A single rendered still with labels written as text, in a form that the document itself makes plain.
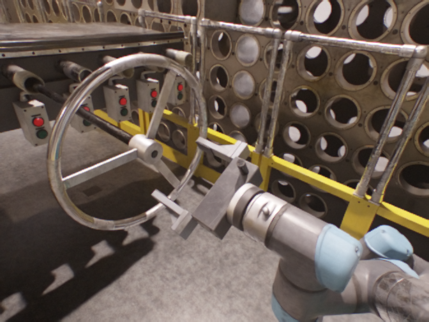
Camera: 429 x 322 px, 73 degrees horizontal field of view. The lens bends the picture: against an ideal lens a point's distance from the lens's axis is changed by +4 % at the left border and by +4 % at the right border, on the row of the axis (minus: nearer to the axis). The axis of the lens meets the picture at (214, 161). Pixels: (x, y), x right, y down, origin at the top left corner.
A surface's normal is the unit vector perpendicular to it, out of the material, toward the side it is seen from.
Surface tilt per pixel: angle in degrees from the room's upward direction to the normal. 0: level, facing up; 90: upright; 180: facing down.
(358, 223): 90
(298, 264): 90
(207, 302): 0
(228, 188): 32
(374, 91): 90
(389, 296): 70
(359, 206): 90
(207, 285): 0
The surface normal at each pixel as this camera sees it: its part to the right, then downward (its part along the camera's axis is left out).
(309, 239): -0.36, -0.47
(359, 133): -0.66, 0.36
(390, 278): -0.44, -0.90
